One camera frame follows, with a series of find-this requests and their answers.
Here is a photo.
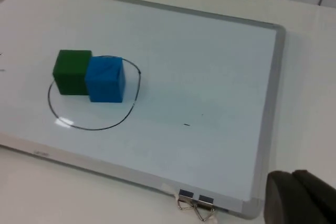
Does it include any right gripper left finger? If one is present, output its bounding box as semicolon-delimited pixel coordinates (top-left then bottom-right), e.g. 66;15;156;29
265;169;324;224

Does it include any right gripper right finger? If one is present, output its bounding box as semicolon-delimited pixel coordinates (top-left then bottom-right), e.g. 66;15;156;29
292;169;336;224

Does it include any blue cube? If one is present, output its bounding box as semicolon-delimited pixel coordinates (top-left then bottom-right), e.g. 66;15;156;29
84;56;127;103

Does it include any green cube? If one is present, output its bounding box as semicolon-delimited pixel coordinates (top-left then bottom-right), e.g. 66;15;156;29
52;49;93;96

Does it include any metal binder clip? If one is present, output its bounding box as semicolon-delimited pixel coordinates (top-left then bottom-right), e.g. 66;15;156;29
177;188;197;210
193;194;216;221

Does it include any grey-framed whiteboard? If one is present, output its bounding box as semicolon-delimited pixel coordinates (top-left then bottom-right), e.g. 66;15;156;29
0;0;287;221

